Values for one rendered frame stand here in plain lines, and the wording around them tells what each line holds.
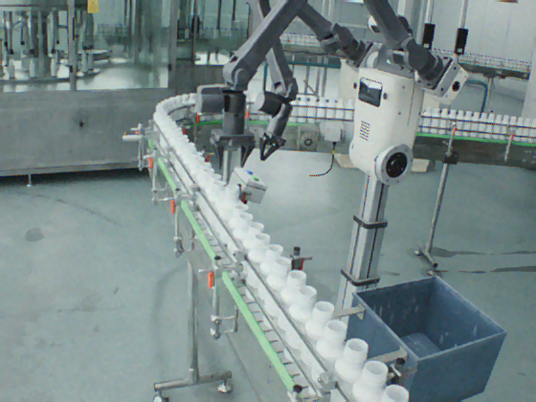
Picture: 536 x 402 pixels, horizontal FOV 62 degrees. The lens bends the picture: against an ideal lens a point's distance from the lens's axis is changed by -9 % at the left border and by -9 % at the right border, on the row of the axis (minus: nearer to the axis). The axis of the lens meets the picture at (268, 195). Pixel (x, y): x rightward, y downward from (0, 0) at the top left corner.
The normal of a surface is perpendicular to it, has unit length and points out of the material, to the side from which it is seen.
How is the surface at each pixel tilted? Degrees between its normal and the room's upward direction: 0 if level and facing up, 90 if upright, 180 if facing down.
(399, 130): 101
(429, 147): 91
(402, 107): 90
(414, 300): 90
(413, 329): 90
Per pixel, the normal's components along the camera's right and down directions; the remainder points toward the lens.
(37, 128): 0.37, 0.37
